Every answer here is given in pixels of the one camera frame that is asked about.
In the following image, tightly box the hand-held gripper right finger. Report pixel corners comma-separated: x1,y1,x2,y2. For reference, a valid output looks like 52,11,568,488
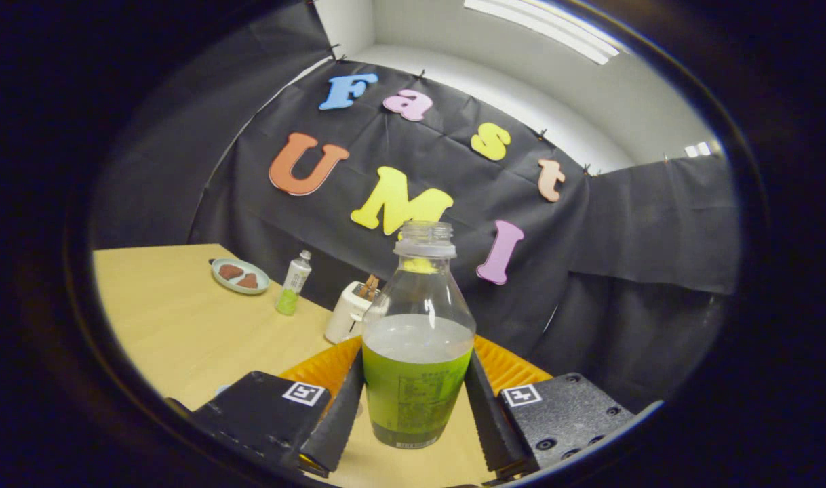
464,335,637,479

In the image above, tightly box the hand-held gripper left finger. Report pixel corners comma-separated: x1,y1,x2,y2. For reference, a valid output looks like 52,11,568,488
191,335,366,479

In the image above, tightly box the clear bottle with green juice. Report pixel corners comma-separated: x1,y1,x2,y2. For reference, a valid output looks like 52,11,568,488
361,220,478,450

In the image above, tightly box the small green spray bottle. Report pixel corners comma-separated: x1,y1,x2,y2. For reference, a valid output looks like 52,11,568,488
275,249,313,317

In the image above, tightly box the white toaster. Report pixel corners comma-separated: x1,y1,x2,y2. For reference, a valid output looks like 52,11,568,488
324,281,381,345

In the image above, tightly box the wooden table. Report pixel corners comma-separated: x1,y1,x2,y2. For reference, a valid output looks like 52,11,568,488
91,243,495,488

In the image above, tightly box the pale green plate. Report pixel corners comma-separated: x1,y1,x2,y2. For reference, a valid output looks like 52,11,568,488
210,257,271,296

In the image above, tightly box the black backdrop cloth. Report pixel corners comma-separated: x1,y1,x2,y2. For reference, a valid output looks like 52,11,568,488
91,0,743,414

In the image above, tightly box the ceiling light panel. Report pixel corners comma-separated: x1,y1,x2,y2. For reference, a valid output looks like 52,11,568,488
464,0,621,66

